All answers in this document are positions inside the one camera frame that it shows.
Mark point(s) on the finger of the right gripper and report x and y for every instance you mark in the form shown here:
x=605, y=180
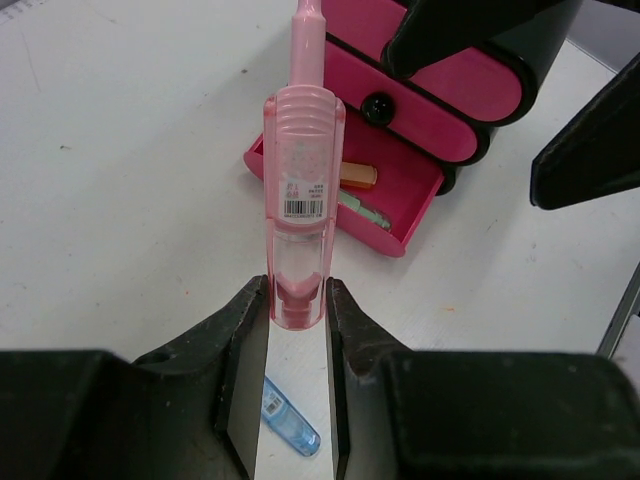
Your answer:
x=597, y=153
x=431, y=31

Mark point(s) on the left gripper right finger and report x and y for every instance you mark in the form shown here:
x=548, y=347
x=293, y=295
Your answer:
x=399, y=413

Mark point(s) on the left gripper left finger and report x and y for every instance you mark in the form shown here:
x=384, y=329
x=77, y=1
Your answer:
x=189, y=409

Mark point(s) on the pink top drawer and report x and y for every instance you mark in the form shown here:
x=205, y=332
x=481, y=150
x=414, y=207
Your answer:
x=488, y=84

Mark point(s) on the pink drawer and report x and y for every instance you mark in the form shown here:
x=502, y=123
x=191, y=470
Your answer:
x=402, y=110
x=407, y=182
x=488, y=84

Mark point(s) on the blue correction tape pen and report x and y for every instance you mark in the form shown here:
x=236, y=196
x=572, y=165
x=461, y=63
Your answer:
x=284, y=419

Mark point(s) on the black drawer organizer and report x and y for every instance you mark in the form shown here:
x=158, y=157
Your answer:
x=537, y=42

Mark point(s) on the pink correction tape pen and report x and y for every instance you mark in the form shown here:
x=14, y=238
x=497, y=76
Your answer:
x=303, y=136

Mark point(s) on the orange eraser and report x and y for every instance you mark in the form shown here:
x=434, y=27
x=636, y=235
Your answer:
x=358, y=175

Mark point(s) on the green correction tape pen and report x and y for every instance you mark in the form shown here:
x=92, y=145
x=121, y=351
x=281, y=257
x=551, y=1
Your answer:
x=354, y=204

